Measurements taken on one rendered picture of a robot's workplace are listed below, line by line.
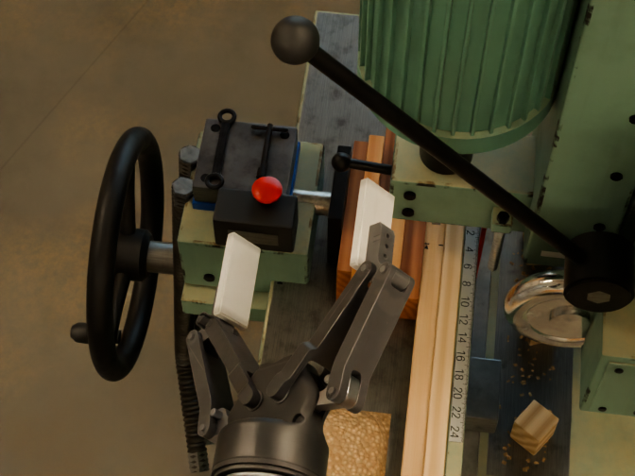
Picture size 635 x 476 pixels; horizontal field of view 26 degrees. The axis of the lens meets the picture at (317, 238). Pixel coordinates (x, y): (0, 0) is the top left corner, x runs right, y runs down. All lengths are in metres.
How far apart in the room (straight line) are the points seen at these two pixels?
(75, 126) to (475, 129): 1.62
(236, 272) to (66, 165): 1.63
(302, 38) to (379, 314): 0.21
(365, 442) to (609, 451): 0.29
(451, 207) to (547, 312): 0.14
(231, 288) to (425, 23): 0.25
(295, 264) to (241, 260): 0.37
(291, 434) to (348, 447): 0.44
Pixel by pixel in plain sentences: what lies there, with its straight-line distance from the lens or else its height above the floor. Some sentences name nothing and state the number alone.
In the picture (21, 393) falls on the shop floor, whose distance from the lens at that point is 2.42.
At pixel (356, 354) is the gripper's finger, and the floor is 1.36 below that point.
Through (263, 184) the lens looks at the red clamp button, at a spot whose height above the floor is 1.02.
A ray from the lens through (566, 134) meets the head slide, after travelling 1.17.
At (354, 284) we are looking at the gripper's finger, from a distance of 0.91.
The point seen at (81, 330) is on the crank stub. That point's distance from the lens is 1.64.
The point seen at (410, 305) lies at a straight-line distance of 1.39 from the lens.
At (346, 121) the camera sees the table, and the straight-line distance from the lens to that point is 1.55.
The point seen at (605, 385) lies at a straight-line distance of 1.27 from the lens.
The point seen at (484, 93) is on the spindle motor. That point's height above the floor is 1.28.
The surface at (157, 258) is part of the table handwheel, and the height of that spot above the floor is 0.83.
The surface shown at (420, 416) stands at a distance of 1.33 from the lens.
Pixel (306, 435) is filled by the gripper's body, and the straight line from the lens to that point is 0.89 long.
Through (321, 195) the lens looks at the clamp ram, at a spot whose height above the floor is 0.96.
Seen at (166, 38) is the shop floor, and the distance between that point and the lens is 2.80.
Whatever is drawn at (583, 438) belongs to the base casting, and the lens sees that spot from 1.50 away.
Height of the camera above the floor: 2.16
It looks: 59 degrees down
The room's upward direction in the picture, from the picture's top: straight up
